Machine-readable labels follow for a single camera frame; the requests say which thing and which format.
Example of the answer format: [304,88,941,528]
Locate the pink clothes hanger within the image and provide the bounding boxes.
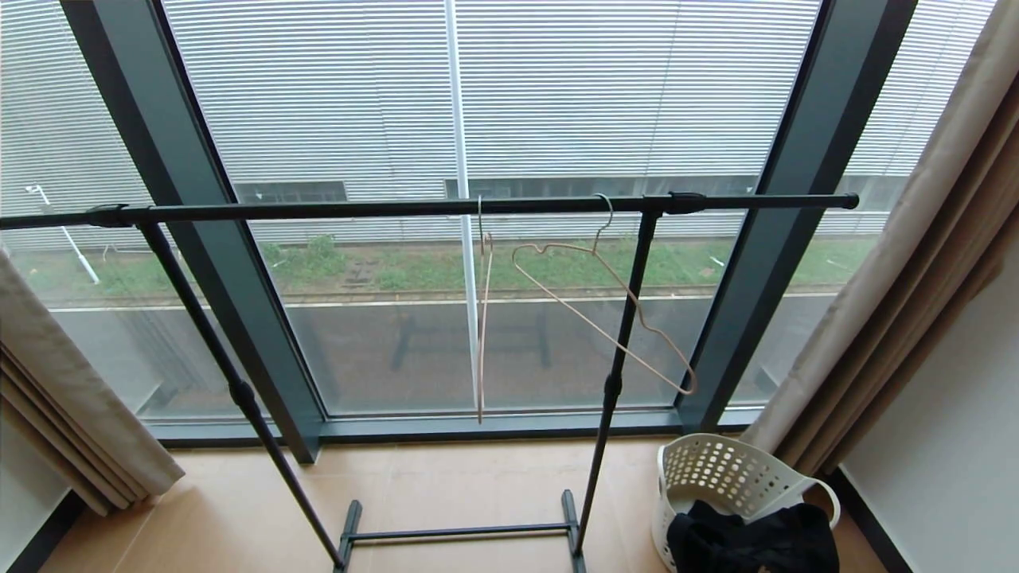
[510,193,698,397]
[475,195,495,424]

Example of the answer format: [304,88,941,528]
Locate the black clothes rack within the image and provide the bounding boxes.
[0,191,861,573]

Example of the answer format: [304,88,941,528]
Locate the white laundry basket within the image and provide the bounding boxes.
[651,434,841,573]

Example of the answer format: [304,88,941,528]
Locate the heap of clothes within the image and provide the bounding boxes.
[667,500,841,573]

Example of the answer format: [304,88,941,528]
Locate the window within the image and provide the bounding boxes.
[0,0,1000,446]

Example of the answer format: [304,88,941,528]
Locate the beige curtain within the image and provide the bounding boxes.
[740,0,1019,478]
[0,247,185,516]

